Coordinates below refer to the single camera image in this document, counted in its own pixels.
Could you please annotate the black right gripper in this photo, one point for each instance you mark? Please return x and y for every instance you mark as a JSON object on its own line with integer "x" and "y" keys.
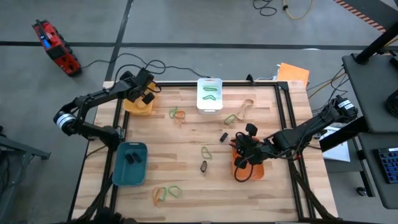
{"x": 258, "y": 151}

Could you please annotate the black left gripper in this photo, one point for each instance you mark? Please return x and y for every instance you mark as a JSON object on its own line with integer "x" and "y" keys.
{"x": 135, "y": 90}

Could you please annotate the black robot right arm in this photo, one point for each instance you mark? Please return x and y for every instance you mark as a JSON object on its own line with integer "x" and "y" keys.
{"x": 304, "y": 130}

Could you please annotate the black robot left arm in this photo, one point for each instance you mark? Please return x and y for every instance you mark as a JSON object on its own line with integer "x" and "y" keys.
{"x": 99, "y": 93}

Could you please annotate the wide tan rubber band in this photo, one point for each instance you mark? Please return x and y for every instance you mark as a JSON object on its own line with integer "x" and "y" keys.
{"x": 241, "y": 112}

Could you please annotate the orange rubber band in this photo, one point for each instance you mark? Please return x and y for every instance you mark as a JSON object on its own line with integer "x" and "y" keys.
{"x": 154, "y": 194}

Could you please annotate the yellow plastic basket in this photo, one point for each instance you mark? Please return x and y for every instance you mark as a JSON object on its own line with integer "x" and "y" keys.
{"x": 136, "y": 109}

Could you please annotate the orange plastic basket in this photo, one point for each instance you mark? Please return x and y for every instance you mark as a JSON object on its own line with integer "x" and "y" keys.
{"x": 258, "y": 172}

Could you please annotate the white plastic basket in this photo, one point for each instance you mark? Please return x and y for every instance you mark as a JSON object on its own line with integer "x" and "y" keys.
{"x": 200, "y": 104}

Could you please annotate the small black device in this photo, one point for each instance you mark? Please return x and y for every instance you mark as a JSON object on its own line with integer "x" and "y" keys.
{"x": 250, "y": 79}

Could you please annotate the orange paper folder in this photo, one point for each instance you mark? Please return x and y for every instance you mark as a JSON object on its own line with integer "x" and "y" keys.
{"x": 293, "y": 74}

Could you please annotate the teal plastic basket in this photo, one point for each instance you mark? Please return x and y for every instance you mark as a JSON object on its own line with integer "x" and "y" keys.
{"x": 130, "y": 174}

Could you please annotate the red black power station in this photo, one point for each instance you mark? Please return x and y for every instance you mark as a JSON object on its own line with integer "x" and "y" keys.
{"x": 57, "y": 49}

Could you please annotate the white paper sheet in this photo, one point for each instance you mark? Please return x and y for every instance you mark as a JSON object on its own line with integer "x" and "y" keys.
{"x": 340, "y": 152}

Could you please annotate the black caster wheel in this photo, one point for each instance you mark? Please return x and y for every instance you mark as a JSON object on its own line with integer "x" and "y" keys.
{"x": 361, "y": 191}

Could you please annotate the grey metal stand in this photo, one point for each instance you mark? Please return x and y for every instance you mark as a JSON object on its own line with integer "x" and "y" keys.
{"x": 28, "y": 151}

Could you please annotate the grey computer desk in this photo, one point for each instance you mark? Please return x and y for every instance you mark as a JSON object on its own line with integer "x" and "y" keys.
{"x": 373, "y": 81}

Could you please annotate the black keyboard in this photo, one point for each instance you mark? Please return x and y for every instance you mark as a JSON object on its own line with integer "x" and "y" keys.
{"x": 390, "y": 165}

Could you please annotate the black stand pole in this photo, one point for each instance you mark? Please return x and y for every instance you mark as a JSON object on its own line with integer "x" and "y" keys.
{"x": 373, "y": 48}

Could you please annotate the striped floor ramp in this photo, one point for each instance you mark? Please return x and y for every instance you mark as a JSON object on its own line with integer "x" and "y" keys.
{"x": 367, "y": 9}

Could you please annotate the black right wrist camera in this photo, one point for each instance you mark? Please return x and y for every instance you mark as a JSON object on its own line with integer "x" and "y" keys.
{"x": 239, "y": 146}

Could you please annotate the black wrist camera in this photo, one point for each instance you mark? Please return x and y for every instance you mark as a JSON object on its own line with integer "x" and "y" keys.
{"x": 145, "y": 76}
{"x": 239, "y": 146}

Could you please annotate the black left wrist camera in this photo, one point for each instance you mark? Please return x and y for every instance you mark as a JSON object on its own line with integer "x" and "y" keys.
{"x": 145, "y": 76}

